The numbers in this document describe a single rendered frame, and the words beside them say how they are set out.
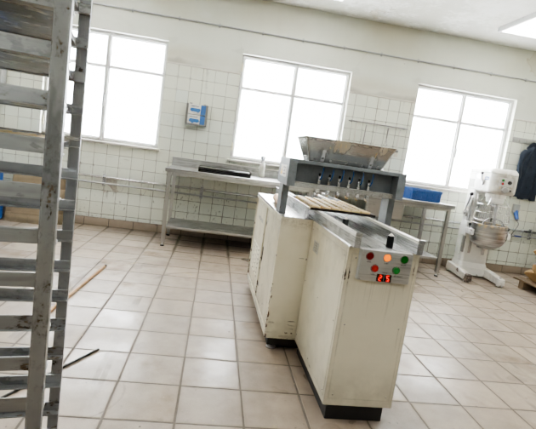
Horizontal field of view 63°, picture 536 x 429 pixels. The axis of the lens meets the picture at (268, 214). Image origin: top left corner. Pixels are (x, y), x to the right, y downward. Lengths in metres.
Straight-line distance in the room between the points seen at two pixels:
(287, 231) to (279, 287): 0.34
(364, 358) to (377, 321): 0.19
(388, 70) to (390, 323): 4.44
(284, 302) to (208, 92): 3.55
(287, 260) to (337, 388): 0.82
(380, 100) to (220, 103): 2.06
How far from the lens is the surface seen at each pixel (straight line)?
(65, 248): 1.43
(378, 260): 2.00
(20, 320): 1.05
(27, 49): 0.98
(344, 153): 2.69
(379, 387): 2.27
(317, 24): 5.99
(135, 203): 5.80
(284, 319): 2.76
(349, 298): 2.04
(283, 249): 2.62
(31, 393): 1.08
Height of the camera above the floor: 1.19
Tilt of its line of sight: 8 degrees down
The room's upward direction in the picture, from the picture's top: 8 degrees clockwise
